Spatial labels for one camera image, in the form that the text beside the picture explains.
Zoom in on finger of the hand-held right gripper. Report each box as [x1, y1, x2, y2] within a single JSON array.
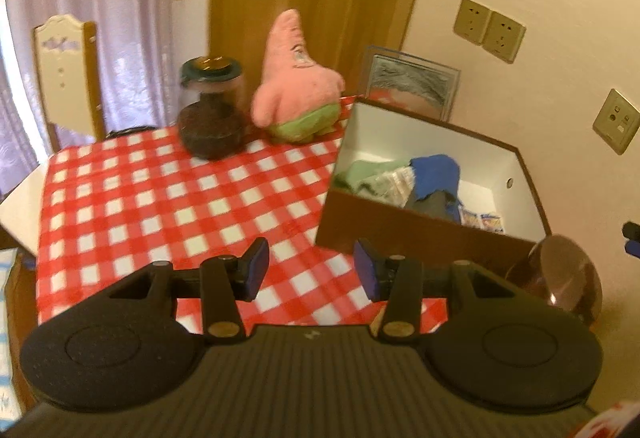
[[622, 221, 640, 260]]

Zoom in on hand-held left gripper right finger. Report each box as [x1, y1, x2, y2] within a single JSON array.
[[353, 238, 522, 345]]

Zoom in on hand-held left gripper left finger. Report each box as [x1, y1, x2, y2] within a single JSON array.
[[107, 237, 271, 345]]

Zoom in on brown cardboard box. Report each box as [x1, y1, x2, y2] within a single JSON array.
[[315, 97, 553, 270]]

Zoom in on grey cloth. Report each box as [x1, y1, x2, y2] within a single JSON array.
[[404, 190, 458, 220]]

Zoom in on grey blue patterned sock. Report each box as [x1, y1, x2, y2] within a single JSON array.
[[375, 167, 417, 206]]

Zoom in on light green towel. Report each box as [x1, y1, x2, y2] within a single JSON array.
[[334, 159, 412, 199]]

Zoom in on blue knitted cloth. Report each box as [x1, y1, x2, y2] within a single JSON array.
[[410, 154, 463, 223]]

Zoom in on dark brown metal canister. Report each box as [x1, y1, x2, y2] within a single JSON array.
[[504, 234, 603, 327]]

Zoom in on red white checked tablecloth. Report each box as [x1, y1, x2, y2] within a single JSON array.
[[36, 93, 451, 337]]

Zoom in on colourful small packets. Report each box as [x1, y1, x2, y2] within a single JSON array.
[[460, 209, 505, 235]]

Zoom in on glass jar with dark base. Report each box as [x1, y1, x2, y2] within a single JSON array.
[[177, 55, 247, 162]]

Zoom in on red white packet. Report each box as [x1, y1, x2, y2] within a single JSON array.
[[575, 399, 640, 438]]

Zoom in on pink starfish plush toy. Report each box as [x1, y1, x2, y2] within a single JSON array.
[[250, 9, 347, 143]]

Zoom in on framed picture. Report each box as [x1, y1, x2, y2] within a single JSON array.
[[361, 45, 461, 122]]

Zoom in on cream wooden chair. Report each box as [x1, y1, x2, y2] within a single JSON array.
[[32, 15, 107, 154]]

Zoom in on sheer lilac curtain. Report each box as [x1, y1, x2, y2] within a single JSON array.
[[0, 0, 217, 199]]

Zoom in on beige wall socket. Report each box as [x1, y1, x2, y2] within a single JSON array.
[[592, 89, 640, 156]]

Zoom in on beige wall power outlet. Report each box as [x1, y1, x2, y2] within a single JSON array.
[[453, 0, 494, 45], [482, 11, 527, 64]]

